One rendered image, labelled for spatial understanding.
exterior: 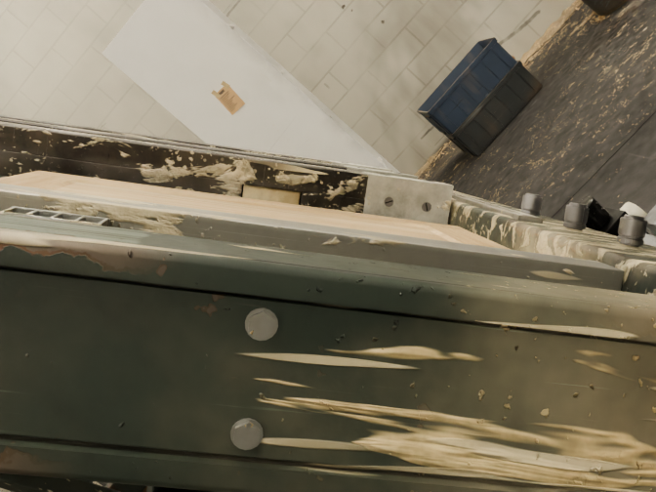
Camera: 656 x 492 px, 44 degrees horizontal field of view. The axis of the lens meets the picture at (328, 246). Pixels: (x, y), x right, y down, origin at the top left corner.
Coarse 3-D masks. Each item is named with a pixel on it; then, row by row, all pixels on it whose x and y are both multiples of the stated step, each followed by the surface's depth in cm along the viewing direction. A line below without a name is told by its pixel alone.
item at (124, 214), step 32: (0, 192) 58; (32, 192) 60; (64, 192) 63; (128, 224) 60; (160, 224) 60; (192, 224) 60; (224, 224) 60; (256, 224) 61; (288, 224) 63; (352, 256) 62; (384, 256) 62; (416, 256) 62; (448, 256) 63; (480, 256) 63; (512, 256) 63; (544, 256) 67; (608, 288) 64
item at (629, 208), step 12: (588, 204) 109; (600, 204) 111; (624, 204) 112; (588, 216) 109; (600, 216) 109; (612, 216) 110; (648, 216) 99; (600, 228) 110; (612, 228) 109; (648, 228) 100; (648, 240) 100
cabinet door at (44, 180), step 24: (96, 192) 90; (120, 192) 94; (144, 192) 99; (168, 192) 102; (192, 192) 105; (264, 216) 91; (288, 216) 95; (312, 216) 99; (336, 216) 104; (360, 216) 106; (456, 240) 92; (480, 240) 96
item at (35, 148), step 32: (0, 128) 108; (32, 128) 109; (0, 160) 109; (32, 160) 109; (64, 160) 110; (96, 160) 110; (128, 160) 111; (160, 160) 111; (192, 160) 112; (224, 160) 112; (256, 160) 113; (224, 192) 113; (320, 192) 114; (352, 192) 115; (384, 192) 115; (416, 192) 116; (448, 192) 116
